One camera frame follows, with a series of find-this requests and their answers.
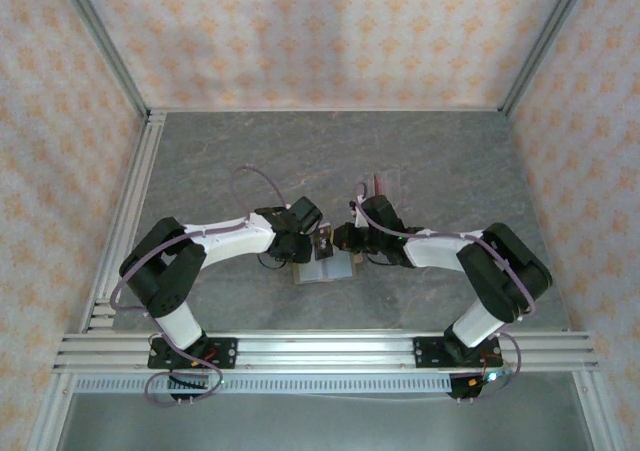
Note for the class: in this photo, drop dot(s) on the clear acrylic card stand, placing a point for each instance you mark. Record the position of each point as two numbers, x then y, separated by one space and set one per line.
395 183

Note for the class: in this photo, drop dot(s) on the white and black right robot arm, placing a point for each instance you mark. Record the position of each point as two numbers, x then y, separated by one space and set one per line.
435 253

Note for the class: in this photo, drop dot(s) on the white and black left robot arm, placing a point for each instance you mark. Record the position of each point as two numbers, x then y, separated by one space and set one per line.
235 246

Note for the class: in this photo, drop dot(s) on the grey metal panel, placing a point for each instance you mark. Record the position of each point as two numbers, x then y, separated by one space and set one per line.
325 426

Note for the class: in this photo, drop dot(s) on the patterned fabric backdrop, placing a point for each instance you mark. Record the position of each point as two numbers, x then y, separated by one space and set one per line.
600 171
40 171
425 21

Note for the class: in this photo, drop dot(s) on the wide aluminium mounting rail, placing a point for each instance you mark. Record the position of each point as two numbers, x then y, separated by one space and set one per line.
325 353

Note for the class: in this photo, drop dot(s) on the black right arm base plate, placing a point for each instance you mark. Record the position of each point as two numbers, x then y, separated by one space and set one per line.
425 353

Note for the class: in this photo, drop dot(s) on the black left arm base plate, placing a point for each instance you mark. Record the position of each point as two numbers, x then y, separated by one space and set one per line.
227 353

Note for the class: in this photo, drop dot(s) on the thin aluminium back rail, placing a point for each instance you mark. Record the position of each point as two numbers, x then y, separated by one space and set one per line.
325 109

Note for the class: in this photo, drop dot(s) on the aluminium side rail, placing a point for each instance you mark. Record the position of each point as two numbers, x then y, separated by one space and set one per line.
148 146

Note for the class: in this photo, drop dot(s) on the aluminium frame post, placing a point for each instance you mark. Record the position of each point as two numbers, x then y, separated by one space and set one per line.
107 46
544 46

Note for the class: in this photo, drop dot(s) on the aluminium frame leg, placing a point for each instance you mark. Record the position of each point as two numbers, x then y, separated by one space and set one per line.
600 411
52 421

